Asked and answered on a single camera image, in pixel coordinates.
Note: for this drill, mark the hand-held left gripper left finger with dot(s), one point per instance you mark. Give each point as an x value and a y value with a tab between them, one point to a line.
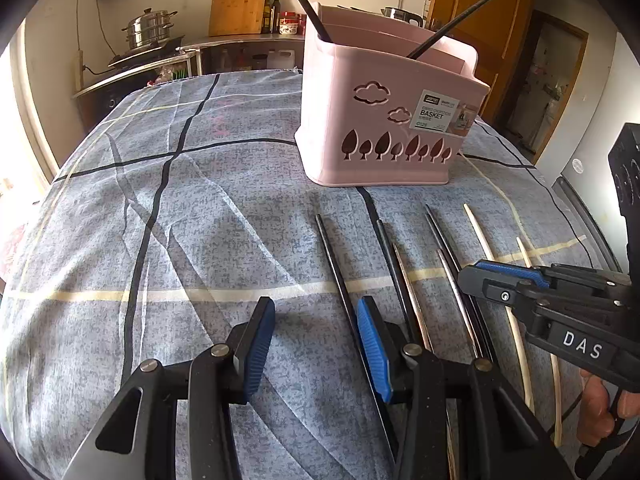
260	342

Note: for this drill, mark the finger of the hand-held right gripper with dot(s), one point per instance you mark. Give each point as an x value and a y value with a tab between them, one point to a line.
515	270
492	292

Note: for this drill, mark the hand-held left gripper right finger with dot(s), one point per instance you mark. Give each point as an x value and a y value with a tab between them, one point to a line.
372	352

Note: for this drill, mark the light wooden chopstick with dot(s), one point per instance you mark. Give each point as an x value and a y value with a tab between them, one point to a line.
525	255
482	240

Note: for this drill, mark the pink plastic utensil basket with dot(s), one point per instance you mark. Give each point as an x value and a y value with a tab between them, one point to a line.
325	110

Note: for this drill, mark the person's right hand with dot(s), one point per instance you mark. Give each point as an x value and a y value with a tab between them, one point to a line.
597	410

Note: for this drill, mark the blue checked tablecloth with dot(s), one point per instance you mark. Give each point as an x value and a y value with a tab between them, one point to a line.
200	210

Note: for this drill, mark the white refrigerator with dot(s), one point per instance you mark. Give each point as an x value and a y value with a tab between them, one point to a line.
585	125

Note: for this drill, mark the brown wooden door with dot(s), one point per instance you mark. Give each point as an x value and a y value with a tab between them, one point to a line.
480	15

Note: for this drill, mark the stainless steel kettle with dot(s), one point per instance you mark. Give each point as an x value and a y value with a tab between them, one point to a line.
400	15

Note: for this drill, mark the steel kitchen counter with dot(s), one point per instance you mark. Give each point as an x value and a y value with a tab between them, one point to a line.
150	72

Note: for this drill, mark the black gas stove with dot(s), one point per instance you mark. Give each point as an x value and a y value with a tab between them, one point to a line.
145	55

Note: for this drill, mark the red lidded jar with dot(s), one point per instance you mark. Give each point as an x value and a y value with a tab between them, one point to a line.
288	25

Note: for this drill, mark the dark sauce bottle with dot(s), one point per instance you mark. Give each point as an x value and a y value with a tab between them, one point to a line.
277	15

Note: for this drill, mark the stainless steel steamer pot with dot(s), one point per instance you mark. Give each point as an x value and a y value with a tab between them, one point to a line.
149	30

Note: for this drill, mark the wooden cutting board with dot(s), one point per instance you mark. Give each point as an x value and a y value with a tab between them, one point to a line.
237	5

